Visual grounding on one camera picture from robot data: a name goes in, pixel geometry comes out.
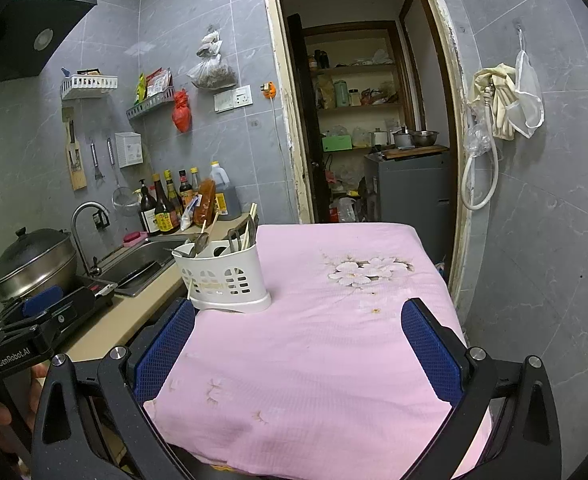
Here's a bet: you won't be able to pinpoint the yellow cap sauce bottle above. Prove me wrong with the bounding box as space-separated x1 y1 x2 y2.
164 170 183 218

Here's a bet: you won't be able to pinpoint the wooden cutting board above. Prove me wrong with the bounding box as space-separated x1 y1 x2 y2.
379 144 449 160

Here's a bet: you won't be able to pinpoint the steel pot with lid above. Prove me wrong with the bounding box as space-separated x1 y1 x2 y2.
0 226 78 303

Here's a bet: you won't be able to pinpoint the steel kitchen sink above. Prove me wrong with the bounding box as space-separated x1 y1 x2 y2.
94 237 195 297

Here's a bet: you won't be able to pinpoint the black range hood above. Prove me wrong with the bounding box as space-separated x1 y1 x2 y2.
0 0 99 90

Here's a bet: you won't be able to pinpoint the wooden storage shelf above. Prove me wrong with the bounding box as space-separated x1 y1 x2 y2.
304 22 415 153

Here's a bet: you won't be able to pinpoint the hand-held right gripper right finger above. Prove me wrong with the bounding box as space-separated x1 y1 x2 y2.
400 297 563 480

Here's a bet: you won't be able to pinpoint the white plastic utensil holder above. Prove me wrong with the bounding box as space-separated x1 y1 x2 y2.
171 239 273 314

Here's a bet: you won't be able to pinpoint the large oil jug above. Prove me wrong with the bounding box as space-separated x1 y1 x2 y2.
209 161 243 221

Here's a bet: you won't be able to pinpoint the dark wooden door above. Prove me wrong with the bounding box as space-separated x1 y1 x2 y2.
286 12 331 223

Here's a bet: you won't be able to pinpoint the dark soy sauce bottle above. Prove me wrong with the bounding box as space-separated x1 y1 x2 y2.
151 173 175 235

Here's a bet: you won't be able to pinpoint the metal kitchen faucet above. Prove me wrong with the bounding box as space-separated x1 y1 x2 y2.
70 201 111 276

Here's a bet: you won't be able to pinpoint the black pump bottle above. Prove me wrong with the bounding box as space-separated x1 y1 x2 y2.
138 180 161 237

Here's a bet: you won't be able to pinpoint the worn white door frame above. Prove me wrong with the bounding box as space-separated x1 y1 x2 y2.
260 0 474 306

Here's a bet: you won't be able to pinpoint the white power cord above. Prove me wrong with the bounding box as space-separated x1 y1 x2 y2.
270 98 301 222

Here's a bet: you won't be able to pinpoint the clear bag of dried goods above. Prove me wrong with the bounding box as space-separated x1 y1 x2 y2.
186 29 237 91

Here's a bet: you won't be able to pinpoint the grey cabinet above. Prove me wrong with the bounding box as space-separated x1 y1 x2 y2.
364 151 452 261

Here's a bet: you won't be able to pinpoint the white mesh bag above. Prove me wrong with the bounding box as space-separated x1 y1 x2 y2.
506 27 545 139

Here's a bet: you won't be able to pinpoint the red plastic bag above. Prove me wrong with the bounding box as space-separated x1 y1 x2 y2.
171 89 192 133

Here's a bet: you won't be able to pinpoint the white wall basket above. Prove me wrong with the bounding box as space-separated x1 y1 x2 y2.
60 74 119 101

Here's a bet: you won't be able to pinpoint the orange seasoning packet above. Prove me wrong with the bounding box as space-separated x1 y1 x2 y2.
194 178 217 226

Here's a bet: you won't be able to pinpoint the wooden knife holder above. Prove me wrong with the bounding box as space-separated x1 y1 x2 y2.
61 107 88 192

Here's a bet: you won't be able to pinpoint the white hose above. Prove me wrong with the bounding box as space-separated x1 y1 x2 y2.
461 110 499 211

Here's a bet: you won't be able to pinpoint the white wall box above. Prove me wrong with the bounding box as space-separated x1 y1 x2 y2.
115 131 143 167

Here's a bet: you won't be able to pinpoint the clear plastic jug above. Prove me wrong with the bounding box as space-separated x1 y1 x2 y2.
336 196 357 223

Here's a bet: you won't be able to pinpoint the red snack packets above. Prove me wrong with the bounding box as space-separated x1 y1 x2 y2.
145 67 173 97

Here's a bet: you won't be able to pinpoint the hanging metal spatula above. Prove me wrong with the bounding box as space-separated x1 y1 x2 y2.
90 141 105 181

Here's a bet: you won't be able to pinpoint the white seasoning packet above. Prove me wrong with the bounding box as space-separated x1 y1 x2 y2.
180 195 201 232

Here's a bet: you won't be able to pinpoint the grey wall shelf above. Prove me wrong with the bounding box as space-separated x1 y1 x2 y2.
126 87 175 121

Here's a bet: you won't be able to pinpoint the beige kitchen counter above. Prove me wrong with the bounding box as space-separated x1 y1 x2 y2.
56 212 252 363

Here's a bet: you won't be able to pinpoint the pink floral tablecloth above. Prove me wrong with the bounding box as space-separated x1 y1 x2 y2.
143 221 494 476

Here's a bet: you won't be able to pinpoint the red label sauce bottle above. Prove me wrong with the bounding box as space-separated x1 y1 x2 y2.
178 169 195 206

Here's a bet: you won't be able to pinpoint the clear plastic bag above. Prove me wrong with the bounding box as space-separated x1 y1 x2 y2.
462 107 494 158

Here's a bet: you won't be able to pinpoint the black gas stove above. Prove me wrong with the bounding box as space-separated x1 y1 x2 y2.
0 275 120 326

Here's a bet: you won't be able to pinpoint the hanging metal skimmer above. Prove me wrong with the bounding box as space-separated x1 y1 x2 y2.
106 137 140 208

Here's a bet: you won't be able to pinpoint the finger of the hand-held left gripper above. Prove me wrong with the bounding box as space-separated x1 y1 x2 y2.
21 285 66 317
0 287 101 348

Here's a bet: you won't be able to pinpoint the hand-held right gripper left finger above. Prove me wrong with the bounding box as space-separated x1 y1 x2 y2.
30 297 197 480

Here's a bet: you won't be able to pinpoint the white wall socket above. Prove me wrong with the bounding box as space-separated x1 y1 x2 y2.
213 86 253 113

